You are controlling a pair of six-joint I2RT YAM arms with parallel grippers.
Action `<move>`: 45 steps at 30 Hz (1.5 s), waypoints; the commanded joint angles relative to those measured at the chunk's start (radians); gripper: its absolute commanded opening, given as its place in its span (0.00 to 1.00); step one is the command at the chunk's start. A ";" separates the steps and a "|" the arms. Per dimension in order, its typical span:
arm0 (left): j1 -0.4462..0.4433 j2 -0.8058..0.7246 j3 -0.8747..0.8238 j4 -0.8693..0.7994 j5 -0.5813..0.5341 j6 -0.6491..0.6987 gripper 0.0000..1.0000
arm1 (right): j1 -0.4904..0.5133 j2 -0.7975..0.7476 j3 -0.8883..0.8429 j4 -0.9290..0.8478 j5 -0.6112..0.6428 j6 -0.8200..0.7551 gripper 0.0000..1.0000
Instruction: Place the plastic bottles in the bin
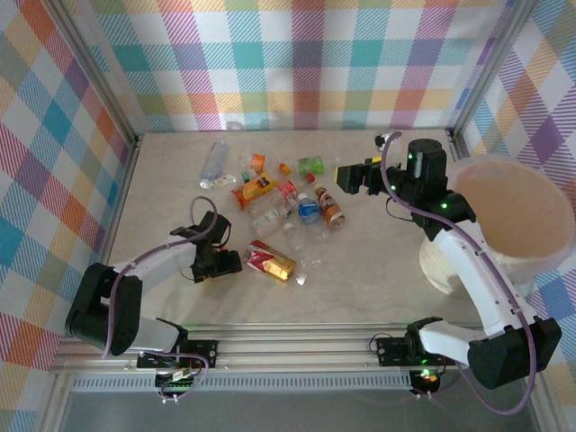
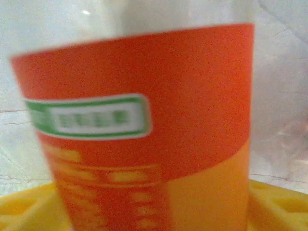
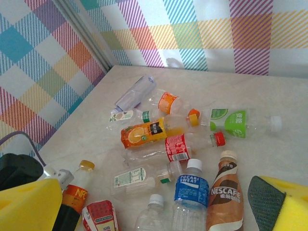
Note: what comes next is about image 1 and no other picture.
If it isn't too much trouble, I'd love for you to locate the tall clear water bottle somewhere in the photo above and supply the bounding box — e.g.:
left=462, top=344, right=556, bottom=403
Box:
left=199, top=139, right=230, bottom=190

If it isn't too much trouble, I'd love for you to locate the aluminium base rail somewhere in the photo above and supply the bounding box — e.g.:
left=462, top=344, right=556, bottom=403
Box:
left=48, top=321, right=548, bottom=375

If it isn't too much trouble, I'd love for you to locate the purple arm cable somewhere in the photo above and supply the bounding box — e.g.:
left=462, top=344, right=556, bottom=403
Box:
left=380, top=130, right=540, bottom=416
left=101, top=195, right=222, bottom=361

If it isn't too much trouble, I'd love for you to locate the clear bottle orange label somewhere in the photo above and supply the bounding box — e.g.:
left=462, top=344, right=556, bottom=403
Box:
left=237, top=152, right=292, bottom=176

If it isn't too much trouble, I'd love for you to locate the green controller board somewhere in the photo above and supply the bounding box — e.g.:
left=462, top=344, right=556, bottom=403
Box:
left=154, top=367, right=202, bottom=404

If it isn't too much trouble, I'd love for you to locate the clear bottle blue label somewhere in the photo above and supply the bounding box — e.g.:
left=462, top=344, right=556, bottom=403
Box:
left=295, top=192, right=330, bottom=242

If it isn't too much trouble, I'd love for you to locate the cola bottle red label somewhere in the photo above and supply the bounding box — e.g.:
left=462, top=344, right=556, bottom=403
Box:
left=256, top=173, right=317, bottom=216

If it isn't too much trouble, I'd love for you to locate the round white bin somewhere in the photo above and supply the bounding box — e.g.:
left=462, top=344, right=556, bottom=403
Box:
left=418, top=155, right=576, bottom=297

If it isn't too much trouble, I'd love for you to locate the clear bottle white green label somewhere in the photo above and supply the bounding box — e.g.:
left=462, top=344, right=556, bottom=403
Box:
left=250, top=204, right=294, bottom=235

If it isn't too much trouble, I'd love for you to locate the grey slotted cable duct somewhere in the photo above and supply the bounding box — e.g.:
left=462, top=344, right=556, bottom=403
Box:
left=69, top=375, right=414, bottom=393

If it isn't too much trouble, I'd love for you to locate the brown drink bottle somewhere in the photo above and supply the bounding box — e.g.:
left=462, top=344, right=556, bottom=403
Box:
left=313, top=182, right=347, bottom=231

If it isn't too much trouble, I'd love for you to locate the controller board with lights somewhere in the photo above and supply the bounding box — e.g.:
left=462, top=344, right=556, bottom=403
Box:
left=411, top=366, right=445, bottom=400

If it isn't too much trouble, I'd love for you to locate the clear bottle green neck band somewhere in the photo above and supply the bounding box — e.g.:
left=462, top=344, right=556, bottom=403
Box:
left=210, top=169, right=258, bottom=190

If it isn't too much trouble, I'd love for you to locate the orange juice bottle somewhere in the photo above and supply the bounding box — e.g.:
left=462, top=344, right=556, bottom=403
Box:
left=230, top=172, right=278, bottom=212

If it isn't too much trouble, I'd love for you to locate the red yellow snack packet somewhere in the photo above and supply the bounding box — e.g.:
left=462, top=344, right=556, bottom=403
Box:
left=242, top=239, right=298, bottom=284

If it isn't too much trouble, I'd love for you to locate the aluminium frame post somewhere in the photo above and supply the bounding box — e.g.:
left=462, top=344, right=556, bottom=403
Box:
left=42, top=0, right=143, bottom=145
left=448, top=0, right=539, bottom=139

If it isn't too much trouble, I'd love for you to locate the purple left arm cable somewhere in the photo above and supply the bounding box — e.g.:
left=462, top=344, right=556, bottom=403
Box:
left=101, top=195, right=222, bottom=361

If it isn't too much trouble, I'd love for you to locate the crushed clear bottle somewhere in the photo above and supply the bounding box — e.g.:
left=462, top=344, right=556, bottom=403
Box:
left=294, top=256, right=329, bottom=288
left=282, top=221, right=332, bottom=265

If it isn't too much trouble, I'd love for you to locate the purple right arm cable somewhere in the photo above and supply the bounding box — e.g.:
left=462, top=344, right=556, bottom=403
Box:
left=380, top=130, right=540, bottom=416

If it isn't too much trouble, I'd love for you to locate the aluminium table edge rail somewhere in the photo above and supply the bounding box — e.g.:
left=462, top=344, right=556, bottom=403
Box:
left=444, top=127, right=469, bottom=163
left=101, top=132, right=145, bottom=271

